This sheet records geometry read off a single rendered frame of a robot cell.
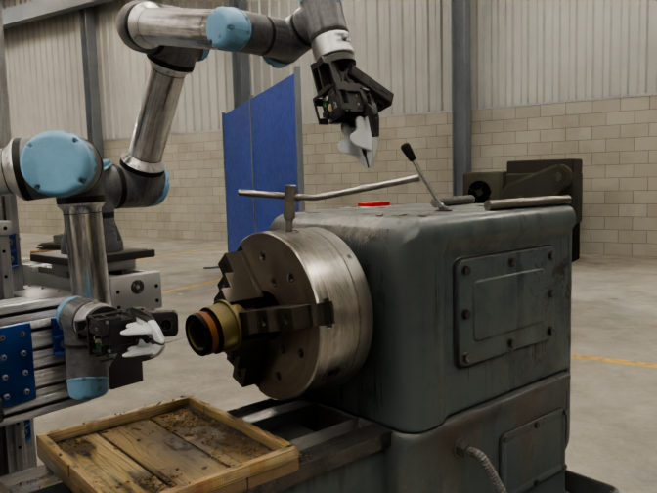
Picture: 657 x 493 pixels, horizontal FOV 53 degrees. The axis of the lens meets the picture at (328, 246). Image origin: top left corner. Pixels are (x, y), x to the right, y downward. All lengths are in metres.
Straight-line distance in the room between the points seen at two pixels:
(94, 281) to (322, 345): 0.54
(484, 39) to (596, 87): 2.03
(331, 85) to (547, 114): 10.12
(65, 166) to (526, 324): 0.97
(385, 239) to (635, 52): 10.10
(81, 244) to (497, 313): 0.85
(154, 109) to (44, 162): 0.50
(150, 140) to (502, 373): 1.01
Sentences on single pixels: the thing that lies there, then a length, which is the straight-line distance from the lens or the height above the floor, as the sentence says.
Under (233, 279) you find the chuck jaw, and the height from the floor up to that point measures 1.15.
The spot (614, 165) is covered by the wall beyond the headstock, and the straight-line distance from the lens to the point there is 11.01.
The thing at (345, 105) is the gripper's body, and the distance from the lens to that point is 1.19.
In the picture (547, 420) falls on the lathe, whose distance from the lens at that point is 1.60.
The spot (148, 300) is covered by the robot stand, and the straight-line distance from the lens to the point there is 1.63.
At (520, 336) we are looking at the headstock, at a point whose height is 0.99.
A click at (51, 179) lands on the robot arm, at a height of 1.34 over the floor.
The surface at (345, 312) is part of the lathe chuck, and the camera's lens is 1.13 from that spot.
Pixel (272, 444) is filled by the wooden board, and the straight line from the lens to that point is 1.13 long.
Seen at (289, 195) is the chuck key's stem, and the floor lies 1.30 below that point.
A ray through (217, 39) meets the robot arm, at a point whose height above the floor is 1.59.
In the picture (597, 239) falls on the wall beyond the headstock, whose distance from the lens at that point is 11.10.
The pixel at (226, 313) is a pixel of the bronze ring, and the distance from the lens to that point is 1.14.
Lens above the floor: 1.33
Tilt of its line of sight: 6 degrees down
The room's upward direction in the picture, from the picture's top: 2 degrees counter-clockwise
